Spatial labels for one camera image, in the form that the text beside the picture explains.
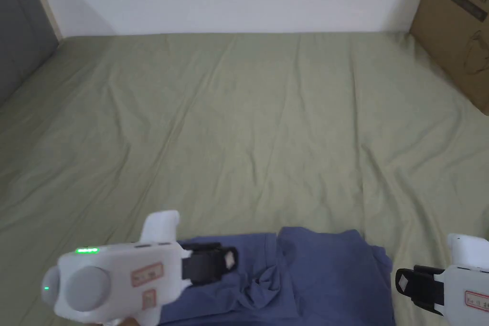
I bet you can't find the grey padded headboard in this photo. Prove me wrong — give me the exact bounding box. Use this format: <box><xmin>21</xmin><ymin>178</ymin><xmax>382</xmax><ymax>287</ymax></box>
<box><xmin>0</xmin><ymin>0</ymin><xmax>64</xmax><ymax>107</ymax></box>

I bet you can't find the dark blue shirt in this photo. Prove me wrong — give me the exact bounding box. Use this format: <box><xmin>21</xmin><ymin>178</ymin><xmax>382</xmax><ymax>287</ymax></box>
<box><xmin>156</xmin><ymin>226</ymin><xmax>395</xmax><ymax>326</ymax></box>

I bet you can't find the person's left hand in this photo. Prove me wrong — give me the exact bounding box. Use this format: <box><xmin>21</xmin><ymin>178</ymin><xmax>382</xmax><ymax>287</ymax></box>
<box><xmin>108</xmin><ymin>316</ymin><xmax>143</xmax><ymax>326</ymax></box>

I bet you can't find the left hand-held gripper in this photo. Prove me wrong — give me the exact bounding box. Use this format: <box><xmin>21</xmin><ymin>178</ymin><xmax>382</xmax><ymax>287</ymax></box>
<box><xmin>41</xmin><ymin>209</ymin><xmax>240</xmax><ymax>326</ymax></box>

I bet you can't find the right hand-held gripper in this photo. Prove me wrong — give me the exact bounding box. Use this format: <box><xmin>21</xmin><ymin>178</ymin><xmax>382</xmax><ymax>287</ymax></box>
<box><xmin>394</xmin><ymin>233</ymin><xmax>489</xmax><ymax>321</ymax></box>

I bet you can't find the brown cardboard carton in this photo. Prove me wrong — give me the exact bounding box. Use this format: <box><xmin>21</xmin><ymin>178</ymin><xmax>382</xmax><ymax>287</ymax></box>
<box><xmin>409</xmin><ymin>0</ymin><xmax>489</xmax><ymax>116</ymax></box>

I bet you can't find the bed with pale green sheet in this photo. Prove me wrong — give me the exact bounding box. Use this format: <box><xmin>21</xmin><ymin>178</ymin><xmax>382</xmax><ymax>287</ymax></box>
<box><xmin>0</xmin><ymin>32</ymin><xmax>489</xmax><ymax>326</ymax></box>

